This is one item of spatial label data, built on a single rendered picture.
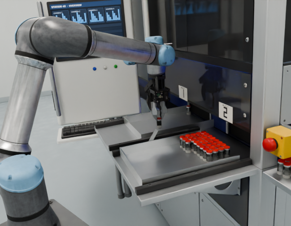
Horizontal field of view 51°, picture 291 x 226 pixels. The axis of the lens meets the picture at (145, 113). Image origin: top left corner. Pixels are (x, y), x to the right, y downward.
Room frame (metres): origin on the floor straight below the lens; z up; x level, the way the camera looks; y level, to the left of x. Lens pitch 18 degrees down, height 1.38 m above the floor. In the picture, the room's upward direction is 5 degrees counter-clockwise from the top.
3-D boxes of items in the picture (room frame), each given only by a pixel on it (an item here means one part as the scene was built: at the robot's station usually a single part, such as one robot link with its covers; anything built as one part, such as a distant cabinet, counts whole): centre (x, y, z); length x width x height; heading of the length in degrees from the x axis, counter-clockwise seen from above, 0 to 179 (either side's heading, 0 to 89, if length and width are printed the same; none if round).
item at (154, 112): (1.27, -0.04, 0.97); 0.06 x 0.03 x 0.09; 18
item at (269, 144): (0.79, -0.35, 1.00); 0.04 x 0.04 x 0.04; 18
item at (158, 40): (1.28, -0.06, 1.23); 0.09 x 0.08 x 0.11; 130
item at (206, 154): (1.00, -0.18, 0.91); 0.18 x 0.02 x 0.05; 18
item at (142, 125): (1.33, -0.10, 0.90); 0.34 x 0.26 x 0.04; 108
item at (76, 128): (1.57, 0.26, 0.82); 0.40 x 0.14 x 0.02; 102
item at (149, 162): (0.97, -0.10, 0.90); 0.34 x 0.26 x 0.04; 108
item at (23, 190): (0.76, 0.36, 0.96); 0.13 x 0.12 x 0.14; 40
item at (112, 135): (1.15, -0.08, 0.87); 0.70 x 0.48 x 0.02; 18
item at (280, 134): (0.81, -0.39, 1.00); 0.08 x 0.07 x 0.07; 108
